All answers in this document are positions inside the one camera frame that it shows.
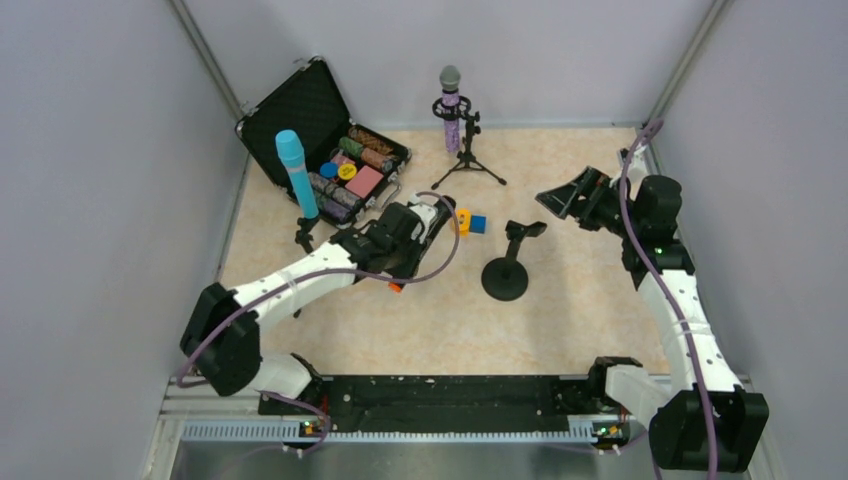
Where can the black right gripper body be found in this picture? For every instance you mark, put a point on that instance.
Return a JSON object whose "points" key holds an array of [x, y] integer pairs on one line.
{"points": [[588, 204]]}

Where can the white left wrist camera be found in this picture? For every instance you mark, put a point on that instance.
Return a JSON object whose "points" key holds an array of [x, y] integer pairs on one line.
{"points": [[425, 213]]}

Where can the blue toy block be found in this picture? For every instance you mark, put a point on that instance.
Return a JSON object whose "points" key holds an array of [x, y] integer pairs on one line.
{"points": [[477, 224]]}

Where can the blue tan chip stack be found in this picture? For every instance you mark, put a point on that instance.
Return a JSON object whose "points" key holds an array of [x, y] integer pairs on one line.
{"points": [[335, 192]]}

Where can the black poker chip case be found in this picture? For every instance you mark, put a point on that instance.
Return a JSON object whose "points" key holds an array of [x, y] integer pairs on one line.
{"points": [[311, 103]]}

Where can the black round base stand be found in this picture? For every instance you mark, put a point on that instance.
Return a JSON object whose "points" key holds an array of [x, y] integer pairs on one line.
{"points": [[505, 278]]}

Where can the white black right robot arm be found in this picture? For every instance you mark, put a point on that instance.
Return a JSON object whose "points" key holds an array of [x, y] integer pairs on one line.
{"points": [[705, 419]]}

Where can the yellow toy traffic light block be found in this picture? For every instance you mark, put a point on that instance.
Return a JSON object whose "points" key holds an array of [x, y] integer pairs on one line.
{"points": [[464, 218]]}

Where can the red tan chip stack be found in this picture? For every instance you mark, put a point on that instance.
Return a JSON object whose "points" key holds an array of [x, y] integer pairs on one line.
{"points": [[366, 147]]}

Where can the red card deck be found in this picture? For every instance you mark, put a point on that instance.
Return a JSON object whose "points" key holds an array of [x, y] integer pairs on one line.
{"points": [[364, 182]]}

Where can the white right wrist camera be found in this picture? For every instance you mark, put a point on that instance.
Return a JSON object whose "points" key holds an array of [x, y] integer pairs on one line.
{"points": [[638, 168]]}

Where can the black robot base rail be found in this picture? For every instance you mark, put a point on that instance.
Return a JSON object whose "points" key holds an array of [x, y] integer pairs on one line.
{"points": [[460, 403]]}

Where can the yellow big blind button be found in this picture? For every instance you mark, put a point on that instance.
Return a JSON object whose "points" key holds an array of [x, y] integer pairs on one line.
{"points": [[347, 171]]}

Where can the black tripod mic stand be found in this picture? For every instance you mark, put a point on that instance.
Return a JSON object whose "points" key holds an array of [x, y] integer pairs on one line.
{"points": [[303, 236]]}

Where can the teal blue microphone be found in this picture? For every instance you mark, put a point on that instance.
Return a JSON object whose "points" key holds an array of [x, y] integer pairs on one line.
{"points": [[291, 154]]}

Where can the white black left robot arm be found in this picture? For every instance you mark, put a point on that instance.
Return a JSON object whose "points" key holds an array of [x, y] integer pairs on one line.
{"points": [[223, 337]]}

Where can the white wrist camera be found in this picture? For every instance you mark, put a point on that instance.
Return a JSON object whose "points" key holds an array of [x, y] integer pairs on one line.
{"points": [[638, 168], [425, 213]]}

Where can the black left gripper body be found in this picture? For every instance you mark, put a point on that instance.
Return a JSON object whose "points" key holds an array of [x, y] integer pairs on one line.
{"points": [[411, 248]]}

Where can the purple glitter microphone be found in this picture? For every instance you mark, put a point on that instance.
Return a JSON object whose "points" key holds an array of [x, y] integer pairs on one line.
{"points": [[449, 79]]}

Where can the blue dealer button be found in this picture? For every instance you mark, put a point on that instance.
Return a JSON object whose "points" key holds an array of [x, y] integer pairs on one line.
{"points": [[329, 170]]}

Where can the purple chip stack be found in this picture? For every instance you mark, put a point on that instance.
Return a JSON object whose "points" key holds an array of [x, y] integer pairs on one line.
{"points": [[333, 211]]}

